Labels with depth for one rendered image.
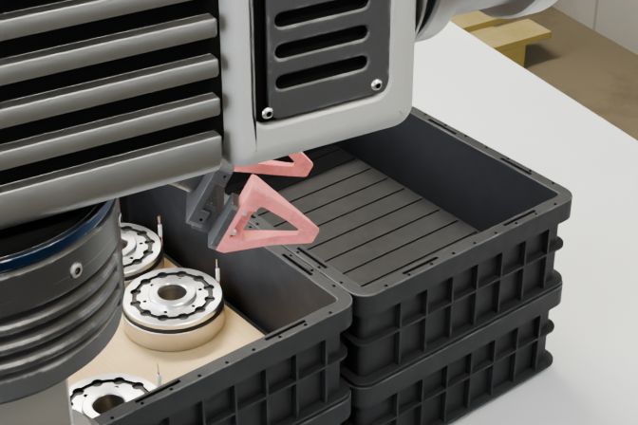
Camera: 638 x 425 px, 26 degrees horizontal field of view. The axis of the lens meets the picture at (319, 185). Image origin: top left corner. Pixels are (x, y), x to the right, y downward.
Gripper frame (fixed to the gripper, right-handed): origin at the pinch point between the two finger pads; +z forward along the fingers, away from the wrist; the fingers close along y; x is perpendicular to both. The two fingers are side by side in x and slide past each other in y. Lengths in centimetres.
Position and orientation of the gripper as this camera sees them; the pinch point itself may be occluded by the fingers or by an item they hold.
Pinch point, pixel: (304, 198)
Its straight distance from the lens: 114.7
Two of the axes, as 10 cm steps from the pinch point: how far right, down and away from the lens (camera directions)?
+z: 8.9, 3.5, 2.9
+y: 0.5, 5.6, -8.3
